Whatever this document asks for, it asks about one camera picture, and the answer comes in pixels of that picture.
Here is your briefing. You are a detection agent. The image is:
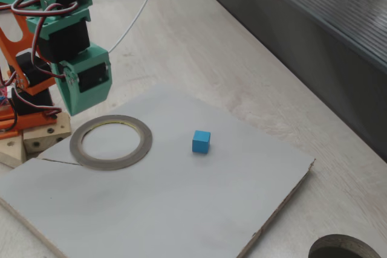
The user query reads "blue cube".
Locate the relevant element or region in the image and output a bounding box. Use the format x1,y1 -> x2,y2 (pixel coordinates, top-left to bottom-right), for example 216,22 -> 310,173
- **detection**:
192,130 -> 211,153

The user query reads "wooden base block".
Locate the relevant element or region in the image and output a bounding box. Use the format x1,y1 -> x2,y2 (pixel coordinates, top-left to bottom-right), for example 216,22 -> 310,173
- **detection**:
23,112 -> 72,153

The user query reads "red circuit board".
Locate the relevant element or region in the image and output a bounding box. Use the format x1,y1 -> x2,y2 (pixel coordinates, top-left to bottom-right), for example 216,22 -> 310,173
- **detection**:
0,85 -> 15,110

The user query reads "plain wooden block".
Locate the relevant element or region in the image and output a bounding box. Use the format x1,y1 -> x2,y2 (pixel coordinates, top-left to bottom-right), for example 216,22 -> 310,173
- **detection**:
0,135 -> 27,169

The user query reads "white chipboard panel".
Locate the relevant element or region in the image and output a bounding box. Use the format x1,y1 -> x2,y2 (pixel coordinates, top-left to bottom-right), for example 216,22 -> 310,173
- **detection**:
0,85 -> 316,258

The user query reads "grey frosted desk partition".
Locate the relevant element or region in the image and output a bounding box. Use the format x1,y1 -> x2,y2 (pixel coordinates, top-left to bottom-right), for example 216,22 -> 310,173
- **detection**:
184,0 -> 387,164

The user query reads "white usb cable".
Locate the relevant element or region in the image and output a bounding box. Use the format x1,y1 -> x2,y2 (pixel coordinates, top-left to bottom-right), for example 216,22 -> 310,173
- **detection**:
108,0 -> 161,54

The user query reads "grey ring of tape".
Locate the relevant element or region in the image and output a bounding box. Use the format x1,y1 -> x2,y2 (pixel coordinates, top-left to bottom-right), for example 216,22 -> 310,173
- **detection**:
69,115 -> 153,170

